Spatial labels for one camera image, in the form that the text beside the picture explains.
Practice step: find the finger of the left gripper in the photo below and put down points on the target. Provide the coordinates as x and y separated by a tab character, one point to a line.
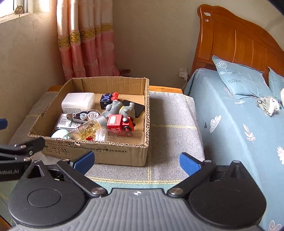
26	149
3	124

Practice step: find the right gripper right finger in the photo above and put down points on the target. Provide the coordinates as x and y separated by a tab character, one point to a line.
197	172

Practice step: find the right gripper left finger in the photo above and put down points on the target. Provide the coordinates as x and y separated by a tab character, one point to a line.
74	171

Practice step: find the white round lid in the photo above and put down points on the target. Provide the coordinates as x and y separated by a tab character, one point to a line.
60	134

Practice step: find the clear plastic jar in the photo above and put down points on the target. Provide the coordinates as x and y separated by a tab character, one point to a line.
134	137

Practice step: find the correction tape dispenser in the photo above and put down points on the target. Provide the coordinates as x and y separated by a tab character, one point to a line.
83	116

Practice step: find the capsule jar silver lid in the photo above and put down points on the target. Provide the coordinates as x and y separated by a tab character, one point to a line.
87	130

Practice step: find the red toy train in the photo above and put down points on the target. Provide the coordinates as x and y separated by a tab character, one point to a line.
119	123

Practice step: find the grey rhino toy figure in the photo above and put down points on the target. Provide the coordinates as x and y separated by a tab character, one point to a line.
118	108

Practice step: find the black digital timer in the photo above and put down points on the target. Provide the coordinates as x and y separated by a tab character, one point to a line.
139	108

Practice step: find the blue floral bed sheet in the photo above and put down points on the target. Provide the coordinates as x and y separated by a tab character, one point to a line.
236	129

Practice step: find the cardboard box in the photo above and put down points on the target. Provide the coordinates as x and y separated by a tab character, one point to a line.
126	148

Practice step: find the white plastic bottle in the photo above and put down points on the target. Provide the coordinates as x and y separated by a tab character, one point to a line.
76	102

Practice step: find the dark blue toy cube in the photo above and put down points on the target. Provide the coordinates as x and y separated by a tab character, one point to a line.
107	99

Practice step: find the wooden bench edge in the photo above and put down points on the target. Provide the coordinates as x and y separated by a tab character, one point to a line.
151	88

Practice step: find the crumpled grey cloth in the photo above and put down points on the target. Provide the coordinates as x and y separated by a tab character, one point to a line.
269	105

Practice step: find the blue floral pillow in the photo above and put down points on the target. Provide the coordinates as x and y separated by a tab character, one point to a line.
241	80

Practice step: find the pink curtain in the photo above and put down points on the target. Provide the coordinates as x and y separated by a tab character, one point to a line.
86	38

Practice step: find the wooden bed headboard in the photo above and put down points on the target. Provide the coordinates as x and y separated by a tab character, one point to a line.
235	40

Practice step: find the white wall socket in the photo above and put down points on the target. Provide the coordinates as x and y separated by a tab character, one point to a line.
183	73

